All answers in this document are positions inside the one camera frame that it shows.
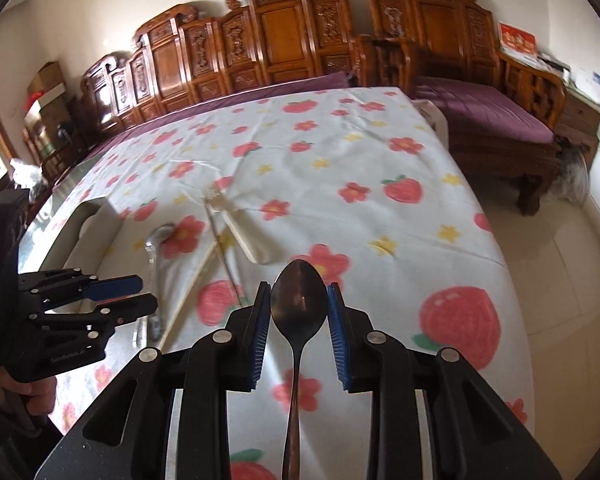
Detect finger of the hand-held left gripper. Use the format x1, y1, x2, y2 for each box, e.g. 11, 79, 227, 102
20, 269, 144, 307
29, 294, 159, 342

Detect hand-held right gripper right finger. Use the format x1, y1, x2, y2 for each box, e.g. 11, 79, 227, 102
328, 282, 563, 480

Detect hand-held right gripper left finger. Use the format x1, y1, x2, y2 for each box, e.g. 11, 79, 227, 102
34, 281, 272, 480

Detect rectangular metal tin container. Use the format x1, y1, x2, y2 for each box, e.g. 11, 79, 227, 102
20, 197, 131, 321

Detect light wooden chopstick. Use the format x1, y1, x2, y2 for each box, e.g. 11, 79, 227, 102
158, 229, 235, 352

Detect person's left hand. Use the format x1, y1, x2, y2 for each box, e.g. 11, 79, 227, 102
0, 366, 58, 431

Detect stacked cardboard boxes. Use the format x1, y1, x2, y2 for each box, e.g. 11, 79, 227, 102
22, 105, 81, 161

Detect white cardboard box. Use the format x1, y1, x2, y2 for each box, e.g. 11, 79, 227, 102
30, 85, 68, 111

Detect strawberry flower printed tablecloth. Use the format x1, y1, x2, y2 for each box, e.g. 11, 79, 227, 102
45, 86, 531, 480

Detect brown cardboard box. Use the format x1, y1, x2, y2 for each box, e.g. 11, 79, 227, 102
27, 61, 67, 92

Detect white plastic stool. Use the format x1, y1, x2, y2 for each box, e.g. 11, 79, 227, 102
412, 100, 450, 151

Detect purple armchair cushion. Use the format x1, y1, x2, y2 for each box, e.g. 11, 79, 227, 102
412, 76, 556, 145

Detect grey plastic bag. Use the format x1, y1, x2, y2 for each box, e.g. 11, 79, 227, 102
550, 147, 592, 206

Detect carved wooden sofa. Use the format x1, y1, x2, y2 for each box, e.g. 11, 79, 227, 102
77, 0, 376, 141

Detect wooden side table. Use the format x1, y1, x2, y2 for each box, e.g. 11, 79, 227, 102
555, 80, 600, 176

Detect carved wooden armchair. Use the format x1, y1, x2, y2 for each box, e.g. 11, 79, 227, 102
367, 0, 567, 217

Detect tissue box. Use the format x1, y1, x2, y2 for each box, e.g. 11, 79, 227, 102
537, 52, 571, 75

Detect white tabletop device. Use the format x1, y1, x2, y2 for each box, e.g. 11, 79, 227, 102
570, 70, 600, 107

